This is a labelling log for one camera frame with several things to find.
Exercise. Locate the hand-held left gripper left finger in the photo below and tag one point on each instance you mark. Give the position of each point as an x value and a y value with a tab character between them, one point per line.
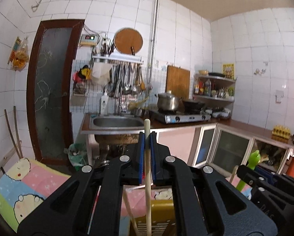
141	152

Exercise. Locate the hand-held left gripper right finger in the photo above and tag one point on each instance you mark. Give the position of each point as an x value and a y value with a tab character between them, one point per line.
153	152

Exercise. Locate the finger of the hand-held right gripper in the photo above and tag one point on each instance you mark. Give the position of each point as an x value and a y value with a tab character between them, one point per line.
287	182
267	186

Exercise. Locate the green plastic utensil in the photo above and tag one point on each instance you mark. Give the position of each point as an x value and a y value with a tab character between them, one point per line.
250	164

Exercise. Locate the wooden chopstick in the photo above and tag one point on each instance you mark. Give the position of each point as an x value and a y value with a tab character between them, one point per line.
148	201
234	174
129	211

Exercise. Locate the gold perforated utensil holder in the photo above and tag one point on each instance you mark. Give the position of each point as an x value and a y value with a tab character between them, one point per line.
161	216

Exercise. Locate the row of hanging kitchen utensils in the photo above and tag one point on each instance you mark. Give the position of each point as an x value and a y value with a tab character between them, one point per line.
128	78

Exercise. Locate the stainless steel sink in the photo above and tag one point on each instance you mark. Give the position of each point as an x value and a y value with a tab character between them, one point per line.
117	123

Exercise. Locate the gas stove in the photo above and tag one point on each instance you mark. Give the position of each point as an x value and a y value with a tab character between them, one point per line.
181	117

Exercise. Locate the yellow egg tray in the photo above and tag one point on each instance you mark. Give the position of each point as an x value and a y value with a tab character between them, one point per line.
281	130

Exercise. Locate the kitchen counter cabinet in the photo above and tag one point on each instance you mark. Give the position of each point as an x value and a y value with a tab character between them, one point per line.
230	150

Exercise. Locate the steel cooking pot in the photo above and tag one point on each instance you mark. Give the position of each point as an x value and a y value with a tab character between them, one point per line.
168	102

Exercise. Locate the sink faucet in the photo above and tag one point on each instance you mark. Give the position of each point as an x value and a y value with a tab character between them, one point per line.
119	103

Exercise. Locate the white soap bottle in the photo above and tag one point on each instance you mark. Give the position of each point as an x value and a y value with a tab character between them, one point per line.
104	103

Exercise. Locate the black wok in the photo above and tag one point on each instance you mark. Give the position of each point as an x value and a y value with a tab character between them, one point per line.
193	104

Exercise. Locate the green plastic bag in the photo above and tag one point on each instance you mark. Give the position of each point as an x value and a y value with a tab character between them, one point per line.
76	156

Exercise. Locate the rectangular wooden cutting board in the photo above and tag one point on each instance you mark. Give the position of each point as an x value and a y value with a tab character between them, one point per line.
178	82

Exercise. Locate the white hanging cloth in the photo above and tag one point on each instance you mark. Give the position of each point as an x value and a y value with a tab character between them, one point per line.
101	71

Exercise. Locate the red and yellow hanging items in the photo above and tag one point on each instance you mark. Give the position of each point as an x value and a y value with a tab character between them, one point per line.
82	73

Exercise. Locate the colourful cartoon printed blanket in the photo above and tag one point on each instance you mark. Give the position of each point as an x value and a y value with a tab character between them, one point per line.
38	179

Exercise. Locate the brown framed glass door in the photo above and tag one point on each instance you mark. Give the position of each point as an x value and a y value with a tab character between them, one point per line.
53	91

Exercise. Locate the knife and chopstick holder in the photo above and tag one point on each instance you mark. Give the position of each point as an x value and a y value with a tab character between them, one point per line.
107	47

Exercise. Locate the round wooden cutting board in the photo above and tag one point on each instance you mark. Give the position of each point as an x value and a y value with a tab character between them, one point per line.
128	40

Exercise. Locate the leaning wooden sticks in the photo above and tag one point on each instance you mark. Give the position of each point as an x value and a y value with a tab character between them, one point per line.
15	132

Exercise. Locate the yellow hanging plastic bag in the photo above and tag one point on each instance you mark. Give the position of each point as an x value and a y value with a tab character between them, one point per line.
20	56

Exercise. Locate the corner wall shelf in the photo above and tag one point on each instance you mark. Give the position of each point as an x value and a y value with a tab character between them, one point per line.
214	88

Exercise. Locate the metal wall rack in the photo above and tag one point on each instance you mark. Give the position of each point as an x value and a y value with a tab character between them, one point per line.
117	59

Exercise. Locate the yellow wall poster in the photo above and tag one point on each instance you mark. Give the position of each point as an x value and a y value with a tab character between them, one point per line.
228	71

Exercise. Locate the wall hooks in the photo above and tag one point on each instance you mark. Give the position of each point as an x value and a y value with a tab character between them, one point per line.
260	71

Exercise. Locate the metal wall pipe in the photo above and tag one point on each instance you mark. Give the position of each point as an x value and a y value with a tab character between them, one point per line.
153	29

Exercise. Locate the wall control box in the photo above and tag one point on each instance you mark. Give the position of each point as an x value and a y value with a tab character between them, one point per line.
89	39

